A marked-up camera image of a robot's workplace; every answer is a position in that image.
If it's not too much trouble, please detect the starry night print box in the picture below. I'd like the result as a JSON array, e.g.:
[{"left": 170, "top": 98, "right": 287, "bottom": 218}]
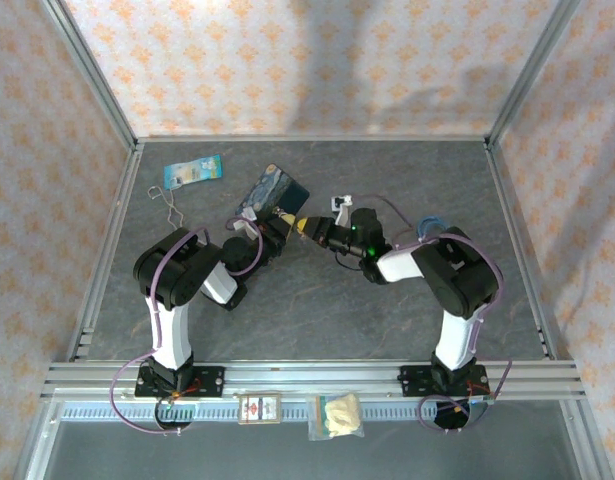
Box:
[{"left": 234, "top": 162, "right": 311, "bottom": 222}]

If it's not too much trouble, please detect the blue plastic packet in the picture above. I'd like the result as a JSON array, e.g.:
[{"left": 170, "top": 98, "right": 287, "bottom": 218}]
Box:
[{"left": 162, "top": 153, "right": 224, "bottom": 191}]

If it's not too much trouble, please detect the small printed card box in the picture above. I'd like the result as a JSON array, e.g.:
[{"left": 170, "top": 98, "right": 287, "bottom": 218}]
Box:
[{"left": 236, "top": 391, "right": 283, "bottom": 427}]

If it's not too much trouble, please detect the clear bag with beige contents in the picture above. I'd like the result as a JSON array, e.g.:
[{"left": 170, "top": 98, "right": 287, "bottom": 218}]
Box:
[{"left": 306, "top": 391, "right": 366, "bottom": 443}]

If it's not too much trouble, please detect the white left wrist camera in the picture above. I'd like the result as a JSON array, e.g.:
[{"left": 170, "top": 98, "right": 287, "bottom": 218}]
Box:
[{"left": 230, "top": 206, "right": 261, "bottom": 238}]

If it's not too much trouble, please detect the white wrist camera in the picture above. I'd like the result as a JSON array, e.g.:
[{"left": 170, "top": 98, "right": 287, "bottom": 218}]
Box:
[
  {"left": 230, "top": 206, "right": 261, "bottom": 238},
  {"left": 328, "top": 194, "right": 357, "bottom": 227}
]

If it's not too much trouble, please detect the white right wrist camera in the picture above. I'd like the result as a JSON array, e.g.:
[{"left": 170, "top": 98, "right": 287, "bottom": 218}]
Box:
[{"left": 328, "top": 194, "right": 357, "bottom": 227}]

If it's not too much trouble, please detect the blue cable coil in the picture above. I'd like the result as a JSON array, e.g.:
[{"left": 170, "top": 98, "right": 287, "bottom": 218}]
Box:
[{"left": 416, "top": 214, "right": 447, "bottom": 238}]

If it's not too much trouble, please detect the aluminium table back rail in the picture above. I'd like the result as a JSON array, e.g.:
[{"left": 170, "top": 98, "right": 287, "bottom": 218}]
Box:
[{"left": 135, "top": 133, "right": 491, "bottom": 145}]

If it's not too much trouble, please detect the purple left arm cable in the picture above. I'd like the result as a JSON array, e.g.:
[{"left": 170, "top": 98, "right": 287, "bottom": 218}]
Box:
[{"left": 109, "top": 219, "right": 266, "bottom": 437}]

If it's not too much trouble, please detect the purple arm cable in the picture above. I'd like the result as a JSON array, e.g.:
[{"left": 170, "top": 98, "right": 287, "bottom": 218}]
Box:
[
  {"left": 354, "top": 193, "right": 514, "bottom": 434},
  {"left": 109, "top": 219, "right": 266, "bottom": 437}
]

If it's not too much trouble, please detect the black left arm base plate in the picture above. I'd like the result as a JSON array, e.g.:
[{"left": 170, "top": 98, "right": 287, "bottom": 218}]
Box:
[{"left": 134, "top": 363, "right": 226, "bottom": 401}]

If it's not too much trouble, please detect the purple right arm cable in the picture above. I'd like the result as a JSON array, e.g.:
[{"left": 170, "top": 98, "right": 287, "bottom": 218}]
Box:
[{"left": 354, "top": 193, "right": 514, "bottom": 434}]

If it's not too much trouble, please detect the aluminium front mounting rail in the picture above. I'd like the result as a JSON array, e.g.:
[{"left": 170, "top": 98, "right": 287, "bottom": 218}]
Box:
[{"left": 41, "top": 358, "right": 586, "bottom": 401}]

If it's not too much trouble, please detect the aluminium table side rail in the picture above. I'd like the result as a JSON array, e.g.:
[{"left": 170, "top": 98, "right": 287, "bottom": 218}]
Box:
[
  {"left": 483, "top": 141, "right": 556, "bottom": 362},
  {"left": 65, "top": 142, "right": 146, "bottom": 362}
]

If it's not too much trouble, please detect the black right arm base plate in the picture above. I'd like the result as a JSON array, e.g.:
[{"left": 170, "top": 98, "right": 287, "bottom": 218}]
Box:
[{"left": 398, "top": 363, "right": 490, "bottom": 401}]

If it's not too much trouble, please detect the slotted grey cable tray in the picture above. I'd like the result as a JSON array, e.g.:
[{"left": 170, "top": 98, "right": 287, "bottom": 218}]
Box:
[{"left": 59, "top": 399, "right": 494, "bottom": 425}]

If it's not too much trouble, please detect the aluminium frame corner post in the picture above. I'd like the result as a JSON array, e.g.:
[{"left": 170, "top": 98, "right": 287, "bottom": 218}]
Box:
[
  {"left": 38, "top": 0, "right": 139, "bottom": 147},
  {"left": 485, "top": 0, "right": 584, "bottom": 145}
]

